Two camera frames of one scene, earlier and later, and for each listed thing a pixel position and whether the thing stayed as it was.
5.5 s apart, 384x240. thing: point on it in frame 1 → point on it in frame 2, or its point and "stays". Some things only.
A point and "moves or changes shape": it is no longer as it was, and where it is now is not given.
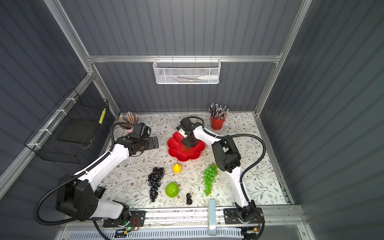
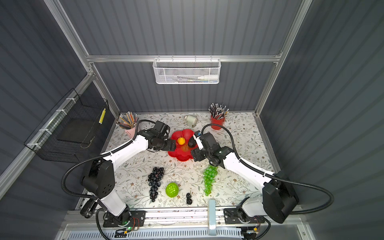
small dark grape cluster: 189,200 stays
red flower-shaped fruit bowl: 179,151 stays
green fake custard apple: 172,190 stays
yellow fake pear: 177,168 moves or changes shape
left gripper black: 151,145 → 170,146
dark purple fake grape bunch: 154,182 stays
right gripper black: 186,143 → 196,155
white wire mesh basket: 184,71 stays
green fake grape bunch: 209,175 stays
